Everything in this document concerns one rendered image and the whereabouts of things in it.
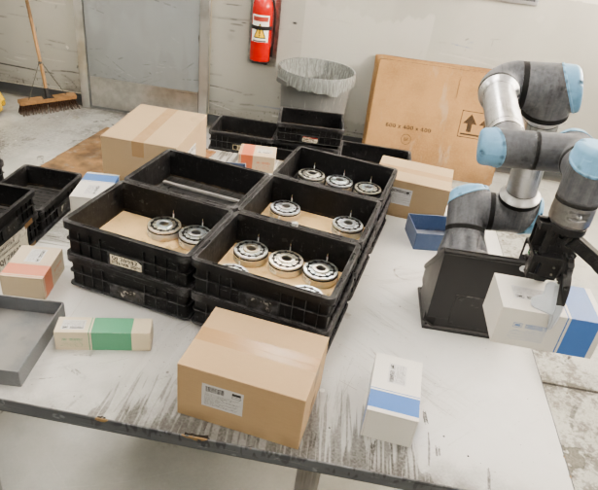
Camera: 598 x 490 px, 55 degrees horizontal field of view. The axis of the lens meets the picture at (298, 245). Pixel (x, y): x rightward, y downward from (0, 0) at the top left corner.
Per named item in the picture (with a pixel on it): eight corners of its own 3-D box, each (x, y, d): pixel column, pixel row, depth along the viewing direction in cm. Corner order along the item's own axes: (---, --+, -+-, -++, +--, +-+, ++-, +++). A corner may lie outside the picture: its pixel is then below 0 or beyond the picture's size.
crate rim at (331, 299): (361, 251, 167) (362, 243, 166) (333, 308, 143) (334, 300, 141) (235, 216, 176) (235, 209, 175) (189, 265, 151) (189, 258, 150)
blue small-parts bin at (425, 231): (453, 231, 226) (458, 216, 222) (465, 253, 213) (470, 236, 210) (404, 228, 224) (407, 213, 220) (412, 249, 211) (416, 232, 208)
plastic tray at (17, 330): (-6, 307, 160) (-9, 293, 157) (65, 316, 160) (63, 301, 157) (-63, 377, 137) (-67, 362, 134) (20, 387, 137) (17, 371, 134)
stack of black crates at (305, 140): (336, 180, 385) (347, 114, 360) (333, 202, 356) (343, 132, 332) (275, 169, 388) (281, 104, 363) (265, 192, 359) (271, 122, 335)
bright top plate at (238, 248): (272, 247, 173) (272, 245, 173) (260, 263, 165) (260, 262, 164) (242, 238, 175) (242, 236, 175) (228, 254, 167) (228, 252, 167)
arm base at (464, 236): (485, 268, 177) (487, 237, 179) (491, 258, 162) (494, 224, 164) (435, 262, 180) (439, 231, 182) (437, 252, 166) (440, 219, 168)
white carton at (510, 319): (574, 322, 125) (589, 289, 120) (590, 359, 115) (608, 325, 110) (482, 305, 126) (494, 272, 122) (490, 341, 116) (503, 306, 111)
